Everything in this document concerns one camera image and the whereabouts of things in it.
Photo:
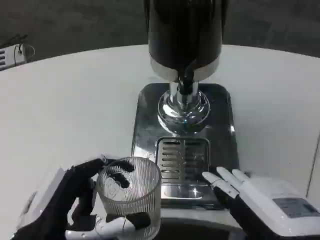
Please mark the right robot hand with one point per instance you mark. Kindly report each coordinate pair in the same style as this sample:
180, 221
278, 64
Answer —
265, 200

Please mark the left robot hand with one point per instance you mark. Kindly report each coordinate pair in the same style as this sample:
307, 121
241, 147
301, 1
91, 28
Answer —
57, 197

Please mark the clear ribbed glass cup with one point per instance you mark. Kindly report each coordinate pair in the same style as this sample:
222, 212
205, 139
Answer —
130, 192

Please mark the steel drip tray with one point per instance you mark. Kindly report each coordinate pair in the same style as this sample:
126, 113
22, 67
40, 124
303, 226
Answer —
185, 147

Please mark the white box with vents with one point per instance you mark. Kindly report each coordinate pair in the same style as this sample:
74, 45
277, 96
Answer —
11, 56

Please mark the black drink dispenser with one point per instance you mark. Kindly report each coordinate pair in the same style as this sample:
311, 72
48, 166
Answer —
183, 50

